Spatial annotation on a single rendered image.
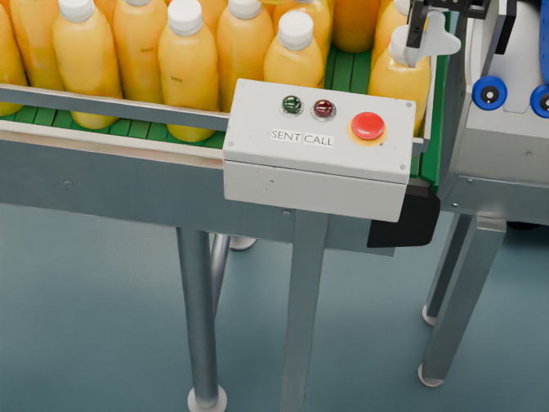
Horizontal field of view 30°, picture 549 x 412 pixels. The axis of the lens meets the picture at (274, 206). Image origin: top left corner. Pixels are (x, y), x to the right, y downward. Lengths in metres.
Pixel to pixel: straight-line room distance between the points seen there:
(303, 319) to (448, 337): 0.55
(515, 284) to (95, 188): 1.17
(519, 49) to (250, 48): 0.41
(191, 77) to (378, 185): 0.28
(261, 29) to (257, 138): 0.18
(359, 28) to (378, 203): 0.34
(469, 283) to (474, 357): 0.47
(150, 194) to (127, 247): 0.91
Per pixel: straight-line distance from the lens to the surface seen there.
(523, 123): 1.38
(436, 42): 1.14
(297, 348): 1.57
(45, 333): 2.24
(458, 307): 1.86
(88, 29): 1.24
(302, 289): 1.40
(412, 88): 1.21
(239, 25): 1.23
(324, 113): 1.11
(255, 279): 2.26
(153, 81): 1.32
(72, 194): 1.45
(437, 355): 2.04
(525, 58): 1.45
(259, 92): 1.14
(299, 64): 1.20
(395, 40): 1.18
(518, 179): 1.43
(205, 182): 1.36
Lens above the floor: 1.99
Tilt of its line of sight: 58 degrees down
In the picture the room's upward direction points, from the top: 2 degrees clockwise
